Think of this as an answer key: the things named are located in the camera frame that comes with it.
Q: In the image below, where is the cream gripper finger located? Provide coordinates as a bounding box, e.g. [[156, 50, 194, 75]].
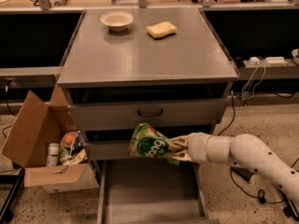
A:
[[171, 150, 191, 161], [171, 135, 188, 146]]

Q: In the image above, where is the green rice chip bag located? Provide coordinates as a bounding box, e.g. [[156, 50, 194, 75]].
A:
[[128, 123, 183, 165]]

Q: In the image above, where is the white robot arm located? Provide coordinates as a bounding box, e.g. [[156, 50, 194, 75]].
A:
[[171, 133, 299, 205]]

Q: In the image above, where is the grey top drawer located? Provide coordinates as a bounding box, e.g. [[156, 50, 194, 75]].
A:
[[68, 99, 225, 131]]

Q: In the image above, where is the grey drawer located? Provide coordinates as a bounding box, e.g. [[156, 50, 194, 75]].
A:
[[97, 159, 220, 224], [83, 135, 215, 161], [68, 99, 225, 131]]

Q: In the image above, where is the grey bottom drawer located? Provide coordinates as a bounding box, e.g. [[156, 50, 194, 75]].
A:
[[97, 159, 220, 224]]

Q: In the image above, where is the grey drawer cabinet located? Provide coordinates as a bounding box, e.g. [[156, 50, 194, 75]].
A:
[[57, 7, 240, 173]]

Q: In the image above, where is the grey middle drawer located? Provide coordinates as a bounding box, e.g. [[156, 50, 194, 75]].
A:
[[83, 135, 215, 161]]

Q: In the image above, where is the black power adapter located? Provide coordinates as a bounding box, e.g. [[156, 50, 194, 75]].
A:
[[232, 167, 253, 181]]

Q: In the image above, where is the orange snack package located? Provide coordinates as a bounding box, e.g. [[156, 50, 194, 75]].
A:
[[61, 132, 84, 156]]

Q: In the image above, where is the yellow sponge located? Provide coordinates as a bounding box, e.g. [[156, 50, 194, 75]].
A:
[[147, 21, 177, 39]]

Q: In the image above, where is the black metal floor bar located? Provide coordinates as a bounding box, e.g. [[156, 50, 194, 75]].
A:
[[281, 193, 299, 222]]

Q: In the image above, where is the white spray can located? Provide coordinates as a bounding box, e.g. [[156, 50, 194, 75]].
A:
[[46, 143, 60, 166]]

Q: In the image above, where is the white paper bowl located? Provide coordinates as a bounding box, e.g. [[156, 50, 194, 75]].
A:
[[100, 11, 134, 32]]

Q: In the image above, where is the brown cardboard box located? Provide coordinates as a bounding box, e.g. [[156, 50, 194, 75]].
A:
[[1, 87, 98, 193]]

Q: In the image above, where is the black left floor bar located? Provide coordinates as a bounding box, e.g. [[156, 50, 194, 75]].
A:
[[0, 168, 24, 224]]

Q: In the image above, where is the black power cable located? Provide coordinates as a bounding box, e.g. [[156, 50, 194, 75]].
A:
[[216, 91, 285, 205]]

